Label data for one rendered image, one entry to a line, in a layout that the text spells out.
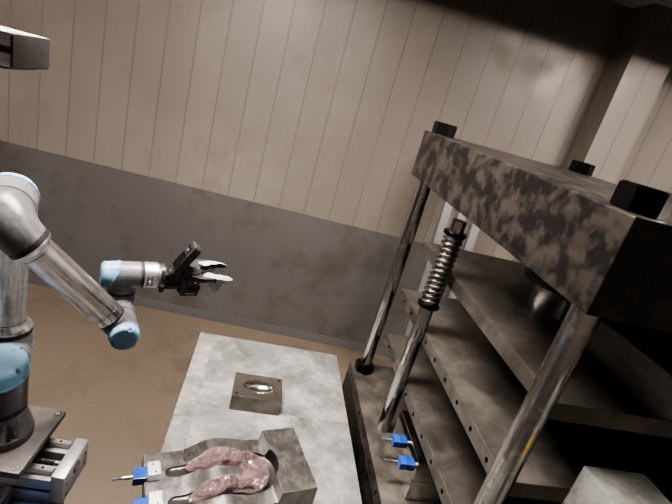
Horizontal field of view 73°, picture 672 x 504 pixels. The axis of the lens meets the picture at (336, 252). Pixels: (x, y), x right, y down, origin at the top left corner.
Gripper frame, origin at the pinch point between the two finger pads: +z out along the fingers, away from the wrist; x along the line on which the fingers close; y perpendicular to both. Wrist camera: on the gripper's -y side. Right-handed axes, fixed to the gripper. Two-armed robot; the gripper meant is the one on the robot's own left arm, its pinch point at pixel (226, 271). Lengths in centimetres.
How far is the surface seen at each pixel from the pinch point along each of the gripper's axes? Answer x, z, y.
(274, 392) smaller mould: 0, 33, 59
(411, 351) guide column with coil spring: 18, 76, 24
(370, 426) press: 20, 73, 65
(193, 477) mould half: 32, -7, 55
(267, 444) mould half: 29, 18, 51
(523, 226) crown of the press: 51, 50, -50
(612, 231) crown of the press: 75, 40, -61
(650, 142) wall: -83, 339, -76
